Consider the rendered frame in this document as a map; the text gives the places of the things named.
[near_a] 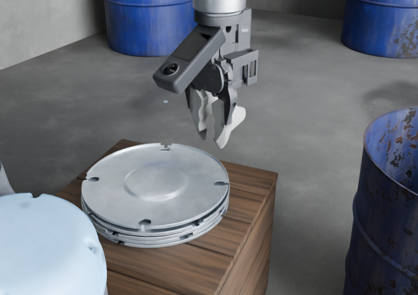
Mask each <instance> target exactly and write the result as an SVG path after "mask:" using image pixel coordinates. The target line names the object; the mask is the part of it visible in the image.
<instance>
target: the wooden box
mask: <svg viewBox="0 0 418 295"><path fill-rule="evenodd" d="M142 144H144V143H139V142H135V141H130V140H127V139H121V140H120V141H119V142H118V143H116V144H115V145H114V146H113V147H112V148H111V149H109V150H108V151H107V152H106V153H104V154H103V155H102V157H100V158H99V159H97V160H96V161H95V162H94V163H93V164H92V165H90V166H89V167H88V168H87V169H85V170H84V171H83V172H82V173H81V174H80V175H79V176H77V178H76V179H73V180H72V181H71V182H70V183H69V184H68V185H66V186H65V187H64V188H63V189H62V190H61V191H60V192H58V193H57V194H56V195H54V196H56V197H59V198H61V199H64V200H66V201H69V202H70V203H72V204H73V205H75V206H77V207H78V208H79V209H80V210H81V211H83V208H82V205H81V185H82V182H83V180H87V179H86V176H87V172H88V171H89V170H90V169H91V168H92V167H93V166H94V165H95V164H96V163H97V162H98V161H100V160H102V159H103V158H104V157H106V156H108V155H110V154H112V153H114V152H117V151H120V150H122V149H126V148H130V147H133V146H138V145H142ZM219 161H220V162H221V163H222V164H223V166H224V167H225V169H226V171H227V173H228V179H229V182H230V192H229V204H228V208H227V211H226V213H225V214H224V215H221V217H223V218H222V219H221V220H220V221H219V223H218V224H217V225H216V226H215V227H213V228H212V229H211V230H210V231H208V232H206V233H205V234H203V235H202V236H200V237H198V238H196V239H193V240H190V241H188V242H185V243H181V244H178V245H174V246H166V247H161V248H138V247H132V246H126V245H121V244H120V243H121V242H122V241H120V240H119V241H118V242H117V243H115V242H113V241H110V240H108V239H106V238H104V237H102V236H101V235H99V234H98V233H97V235H98V240H99V242H100V244H101V247H102V249H103V253H104V257H105V260H106V272H107V278H106V286H107V290H108V295H265V293H266V288H267V284H268V276H269V262H270V253H271V240H272V226H273V218H274V204H275V196H276V181H277V176H278V173H277V172H272V171H267V170H263V169H258V168H254V167H249V166H244V165H240V164H235V163H232V162H226V161H221V160H219Z"/></svg>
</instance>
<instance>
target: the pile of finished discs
mask: <svg viewBox="0 0 418 295"><path fill-rule="evenodd" d="M160 150H161V151H162V152H167V151H169V150H170V149H169V148H162V149H160ZM87 180H88V181H89V182H97V181H99V178H97V177H92V178H90V179H87ZM214 185H215V186H217V187H223V186H224V185H228V190H227V193H226V195H225V197H224V198H223V200H222V201H221V202H220V204H219V205H218V206H217V207H215V208H214V209H213V210H212V211H211V212H209V213H208V214H206V215H204V216H202V217H201V218H198V219H196V220H194V221H192V222H189V223H186V224H183V225H179V226H176V227H170V228H161V229H146V226H149V225H150V224H151V221H150V220H148V219H143V220H141V221H140V222H139V225H140V226H142V227H141V229H135V228H127V227H122V226H119V225H115V224H112V223H109V222H107V221H105V220H103V219H101V218H99V217H98V216H96V215H95V214H94V213H93V212H92V211H91V210H90V209H89V208H88V207H87V206H86V204H85V202H84V200H83V197H82V194H81V205H82V208H83V212H84V213H85V215H86V216H87V217H88V218H89V219H90V221H91V222H92V224H93V226H94V228H95V230H96V232H97V233H98V234H99V235H101V236H102V237H104V238H106V239H108V240H110V241H113V242H115V243H117V242H118V241H119V240H120V241H122V242H121V243H120V244H121V245H126V246H132V247H138V248H161V247H166V246H174V245H178V244H181V243H185V242H188V241H190V240H193V239H196V238H198V237H200V236H202V235H203V234H205V233H206V232H208V231H210V230H211V229H212V228H213V227H215V226H216V225H217V224H218V223H219V221H220V220H221V219H222V218H223V217H221V215H224V214H225V213H226V211H227V208H228V204H229V192H230V182H229V180H228V184H224V182H222V181H218V182H215V183H214Z"/></svg>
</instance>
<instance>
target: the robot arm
mask: <svg viewBox="0 0 418 295"><path fill-rule="evenodd" d="M245 7H246V0H193V8H194V9H195V10H194V21H195V22H196V23H198V24H197V25H196V27H195V28H194V29H193V30H192V31H191V33H189V35H188V36H186V38H185V39H184V40H183V41H182V42H181V44H180V45H179V46H178V47H177V48H176V49H175V50H174V51H173V52H172V53H171V55H170V56H169V57H168V58H167V59H166V61H165V62H164V63H163V64H162V65H161V66H160V67H159V68H158V69H157V70H156V72H155V73H154V74H153V76H152V77H153V80H154V81H155V83H156V85H157V86H158V87H159V88H163V89H165V90H167V91H170V92H172V93H175V94H178V95H179V94H181V93H182V92H183V91H184V90H185V95H186V99H187V104H188V108H189V109H190V113H191V116H192V119H193V122H194V125H195V127H196V129H197V132H198V134H199V136H200V138H201V139H202V140H206V136H207V127H206V124H205V121H206V119H207V118H208V117H209V116H210V115H211V114H212V113H213V115H214V117H215V124H214V126H213V127H214V129H215V137H214V138H213V139H214V141H215V142H216V144H217V146H218V147H219V148H220V149H221V148H223V147H224V146H225V144H226V143H227V141H228V138H229V136H230V133H231V130H233V129H234V128H235V127H236V126H237V125H239V124H240V122H242V121H243V120H244V118H245V116H246V111H245V109H244V108H243V107H240V106H236V102H237V92H236V90H235V89H237V88H239V87H241V86H243V85H244V84H246V85H247V86H248V85H250V84H253V83H255V82H257V74H258V50H256V49H253V48H251V47H250V34H251V9H250V8H245ZM254 60H255V65H254V75H253V76H252V77H251V62H252V61H254ZM216 96H218V97H216ZM106 278H107V272H106V260H105V256H104V253H103V249H102V247H101V244H100V242H99V240H98V235H97V233H96V230H95V228H94V226H93V224H92V222H91V221H90V219H89V218H88V217H87V216H86V215H85V213H84V212H83V211H81V210H80V209H79V208H78V207H77V206H75V205H73V204H72V203H70V202H69V201H66V200H64V199H61V198H59V197H56V196H53V195H48V194H41V195H40V196H39V197H37V198H33V196H32V194H31V193H18V194H16V193H15V192H14V191H13V189H12V187H11V186H10V184H9V181H8V179H7V176H6V173H5V171H4V168H3V166H2V163H1V160H0V295H108V290H107V286H106Z"/></svg>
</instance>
